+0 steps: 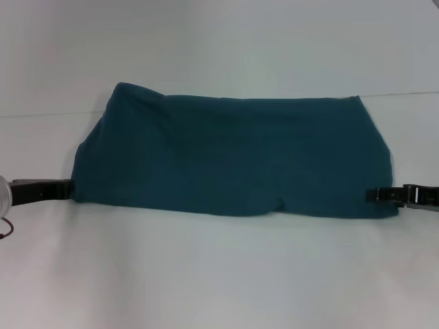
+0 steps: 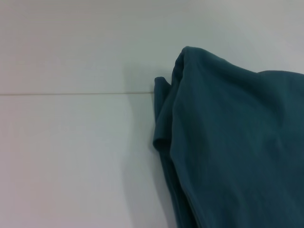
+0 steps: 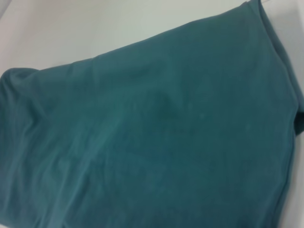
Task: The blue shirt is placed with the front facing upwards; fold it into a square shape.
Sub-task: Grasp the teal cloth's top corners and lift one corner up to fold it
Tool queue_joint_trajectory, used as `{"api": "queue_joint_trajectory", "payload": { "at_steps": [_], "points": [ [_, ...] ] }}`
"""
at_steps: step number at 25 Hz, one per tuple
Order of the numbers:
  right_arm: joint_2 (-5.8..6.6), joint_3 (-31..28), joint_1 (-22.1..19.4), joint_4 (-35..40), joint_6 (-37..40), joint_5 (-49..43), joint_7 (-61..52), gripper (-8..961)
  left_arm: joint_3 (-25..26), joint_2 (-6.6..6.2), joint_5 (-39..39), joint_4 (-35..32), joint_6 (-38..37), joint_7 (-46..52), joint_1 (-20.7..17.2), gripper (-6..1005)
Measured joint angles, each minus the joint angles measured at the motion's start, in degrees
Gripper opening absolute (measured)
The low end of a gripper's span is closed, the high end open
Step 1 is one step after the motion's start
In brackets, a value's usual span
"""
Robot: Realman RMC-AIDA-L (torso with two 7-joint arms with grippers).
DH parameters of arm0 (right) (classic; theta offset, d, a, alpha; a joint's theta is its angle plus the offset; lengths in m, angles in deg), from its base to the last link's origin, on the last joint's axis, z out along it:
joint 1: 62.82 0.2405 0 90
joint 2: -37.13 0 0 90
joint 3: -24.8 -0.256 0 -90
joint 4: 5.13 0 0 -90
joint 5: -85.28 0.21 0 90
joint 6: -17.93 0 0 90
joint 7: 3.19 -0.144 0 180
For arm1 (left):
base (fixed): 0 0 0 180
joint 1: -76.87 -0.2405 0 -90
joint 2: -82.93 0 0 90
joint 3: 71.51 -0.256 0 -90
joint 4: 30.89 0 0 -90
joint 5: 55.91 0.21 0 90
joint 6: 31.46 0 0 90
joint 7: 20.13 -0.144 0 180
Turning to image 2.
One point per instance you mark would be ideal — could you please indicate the teal t-shirt with FREE print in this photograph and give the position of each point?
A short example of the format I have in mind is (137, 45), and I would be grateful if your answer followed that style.
(237, 142)

